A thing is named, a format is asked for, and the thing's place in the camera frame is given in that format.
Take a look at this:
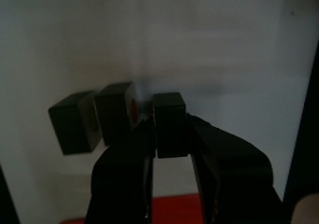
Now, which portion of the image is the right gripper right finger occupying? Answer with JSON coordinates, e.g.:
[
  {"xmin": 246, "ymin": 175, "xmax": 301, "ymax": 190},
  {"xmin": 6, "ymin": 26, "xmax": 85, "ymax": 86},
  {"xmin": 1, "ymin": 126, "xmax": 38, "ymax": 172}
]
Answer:
[{"xmin": 185, "ymin": 112, "xmax": 289, "ymax": 224}]

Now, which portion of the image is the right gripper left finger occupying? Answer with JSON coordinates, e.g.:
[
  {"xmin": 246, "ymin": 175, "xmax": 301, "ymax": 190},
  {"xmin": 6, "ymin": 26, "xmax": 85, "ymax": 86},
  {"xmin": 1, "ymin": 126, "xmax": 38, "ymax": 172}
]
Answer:
[{"xmin": 84, "ymin": 115, "xmax": 157, "ymax": 224}]

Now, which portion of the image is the toy sushi roll piece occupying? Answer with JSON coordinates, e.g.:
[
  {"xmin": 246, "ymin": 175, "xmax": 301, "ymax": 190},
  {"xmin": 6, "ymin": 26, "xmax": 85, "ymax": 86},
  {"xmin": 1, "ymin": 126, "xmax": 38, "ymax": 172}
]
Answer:
[{"xmin": 150, "ymin": 91, "xmax": 188, "ymax": 160}]

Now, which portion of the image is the toy sushi piece red dot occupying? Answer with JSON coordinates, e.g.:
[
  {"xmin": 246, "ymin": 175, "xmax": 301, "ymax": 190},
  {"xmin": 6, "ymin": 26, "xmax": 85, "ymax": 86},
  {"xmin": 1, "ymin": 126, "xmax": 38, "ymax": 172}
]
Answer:
[{"xmin": 93, "ymin": 81, "xmax": 140, "ymax": 147}]

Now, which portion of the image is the toy sushi piece green dot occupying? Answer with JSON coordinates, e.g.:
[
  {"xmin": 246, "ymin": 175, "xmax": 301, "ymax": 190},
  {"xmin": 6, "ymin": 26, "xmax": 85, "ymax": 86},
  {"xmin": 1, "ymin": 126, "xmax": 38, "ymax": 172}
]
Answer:
[{"xmin": 46, "ymin": 91, "xmax": 102, "ymax": 156}]

